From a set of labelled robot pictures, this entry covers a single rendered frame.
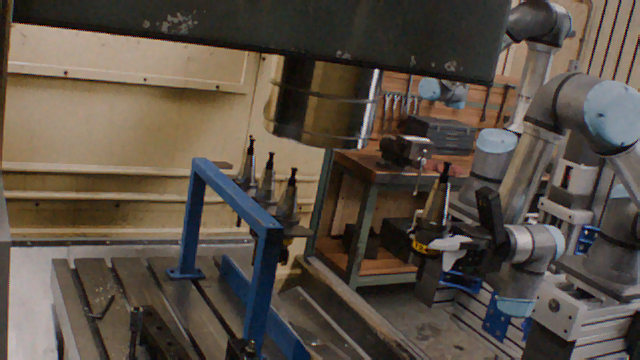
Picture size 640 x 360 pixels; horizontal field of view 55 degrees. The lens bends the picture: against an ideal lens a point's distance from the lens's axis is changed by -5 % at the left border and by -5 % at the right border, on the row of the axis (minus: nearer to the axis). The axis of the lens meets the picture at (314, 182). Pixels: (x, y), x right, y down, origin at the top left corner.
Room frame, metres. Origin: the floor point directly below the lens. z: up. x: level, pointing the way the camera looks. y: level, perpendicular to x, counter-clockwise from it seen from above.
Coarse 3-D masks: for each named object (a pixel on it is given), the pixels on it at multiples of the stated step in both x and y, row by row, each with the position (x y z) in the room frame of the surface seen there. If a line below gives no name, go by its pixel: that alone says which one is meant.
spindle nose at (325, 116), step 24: (288, 72) 0.85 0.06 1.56; (312, 72) 0.83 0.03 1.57; (336, 72) 0.83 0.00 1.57; (360, 72) 0.85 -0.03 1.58; (384, 72) 0.90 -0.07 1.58; (288, 96) 0.85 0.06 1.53; (312, 96) 0.83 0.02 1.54; (336, 96) 0.84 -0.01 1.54; (360, 96) 0.85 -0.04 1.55; (264, 120) 0.89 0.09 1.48; (288, 120) 0.84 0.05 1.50; (312, 120) 0.83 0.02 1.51; (336, 120) 0.84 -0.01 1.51; (360, 120) 0.86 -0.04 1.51; (312, 144) 0.83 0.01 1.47; (336, 144) 0.84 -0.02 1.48; (360, 144) 0.87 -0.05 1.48
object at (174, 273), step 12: (192, 180) 1.54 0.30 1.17; (192, 192) 1.53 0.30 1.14; (204, 192) 1.55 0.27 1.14; (192, 204) 1.54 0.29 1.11; (192, 216) 1.54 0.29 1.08; (192, 228) 1.54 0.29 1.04; (192, 240) 1.54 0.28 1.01; (180, 252) 1.55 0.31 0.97; (192, 252) 1.55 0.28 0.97; (180, 264) 1.54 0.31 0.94; (192, 264) 1.55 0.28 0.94; (180, 276) 1.52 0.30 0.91; (192, 276) 1.54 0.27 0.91; (204, 276) 1.56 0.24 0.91
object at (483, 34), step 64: (64, 0) 0.61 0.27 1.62; (128, 0) 0.64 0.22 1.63; (192, 0) 0.68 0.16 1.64; (256, 0) 0.71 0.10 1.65; (320, 0) 0.75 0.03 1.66; (384, 0) 0.80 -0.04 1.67; (448, 0) 0.85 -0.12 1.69; (512, 0) 0.92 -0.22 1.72; (384, 64) 0.81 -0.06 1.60; (448, 64) 0.86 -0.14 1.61
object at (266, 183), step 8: (264, 168) 1.34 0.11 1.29; (264, 176) 1.34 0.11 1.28; (272, 176) 1.34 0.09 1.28; (264, 184) 1.33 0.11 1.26; (272, 184) 1.34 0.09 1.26; (256, 192) 1.34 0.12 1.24; (264, 192) 1.33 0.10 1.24; (272, 192) 1.34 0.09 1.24; (264, 200) 1.33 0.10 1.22; (272, 200) 1.34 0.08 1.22
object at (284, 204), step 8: (288, 192) 1.24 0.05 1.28; (296, 192) 1.25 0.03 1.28; (280, 200) 1.25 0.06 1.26; (288, 200) 1.24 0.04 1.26; (296, 200) 1.25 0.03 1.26; (280, 208) 1.24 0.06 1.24; (288, 208) 1.24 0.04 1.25; (296, 208) 1.25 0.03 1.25; (280, 216) 1.23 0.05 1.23; (288, 216) 1.23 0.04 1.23; (296, 216) 1.25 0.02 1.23
